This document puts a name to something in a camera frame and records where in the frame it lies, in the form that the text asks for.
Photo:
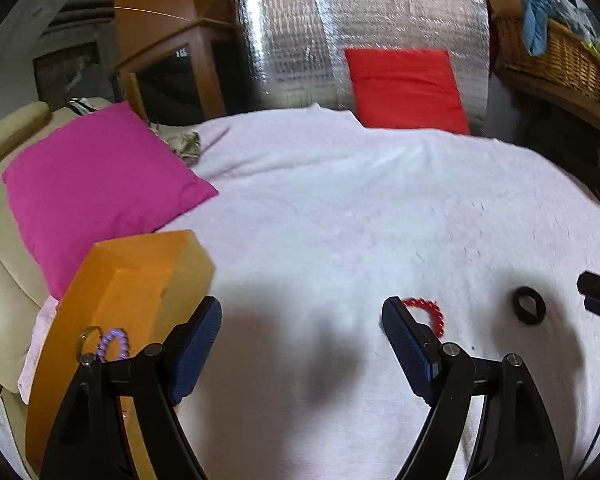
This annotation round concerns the orange box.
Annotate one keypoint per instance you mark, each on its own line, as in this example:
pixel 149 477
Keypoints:
pixel 130 280

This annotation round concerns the striped cloth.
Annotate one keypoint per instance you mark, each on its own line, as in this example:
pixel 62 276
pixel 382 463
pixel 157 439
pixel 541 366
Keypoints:
pixel 82 106

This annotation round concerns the wooden shelf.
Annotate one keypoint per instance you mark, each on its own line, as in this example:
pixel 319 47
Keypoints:
pixel 555 95

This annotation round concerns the silver foil sheet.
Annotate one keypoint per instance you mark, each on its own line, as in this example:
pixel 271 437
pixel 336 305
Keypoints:
pixel 290 45

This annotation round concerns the magenta pillow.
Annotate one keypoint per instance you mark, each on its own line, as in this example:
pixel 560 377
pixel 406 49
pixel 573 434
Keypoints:
pixel 95 185

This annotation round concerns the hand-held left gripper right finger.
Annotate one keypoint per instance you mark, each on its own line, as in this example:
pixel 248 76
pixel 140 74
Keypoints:
pixel 410 350

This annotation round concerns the blue cloth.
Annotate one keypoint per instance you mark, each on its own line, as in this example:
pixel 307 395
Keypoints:
pixel 537 15

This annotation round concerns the pale pink blanket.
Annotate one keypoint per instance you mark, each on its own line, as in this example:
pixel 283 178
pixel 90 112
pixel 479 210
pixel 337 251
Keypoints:
pixel 355 210

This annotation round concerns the red pillow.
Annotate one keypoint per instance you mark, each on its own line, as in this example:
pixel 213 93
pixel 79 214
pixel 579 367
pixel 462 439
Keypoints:
pixel 405 85

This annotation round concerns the wicker basket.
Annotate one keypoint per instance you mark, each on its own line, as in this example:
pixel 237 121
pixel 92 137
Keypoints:
pixel 565 60

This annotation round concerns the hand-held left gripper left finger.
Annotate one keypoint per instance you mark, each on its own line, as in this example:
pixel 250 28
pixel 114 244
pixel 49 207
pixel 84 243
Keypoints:
pixel 195 350

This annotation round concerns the beige sofa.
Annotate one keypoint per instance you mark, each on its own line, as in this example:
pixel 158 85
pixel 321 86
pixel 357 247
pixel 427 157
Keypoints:
pixel 0 260

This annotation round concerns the floral cloth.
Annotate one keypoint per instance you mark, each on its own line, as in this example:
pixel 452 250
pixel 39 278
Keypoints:
pixel 180 142

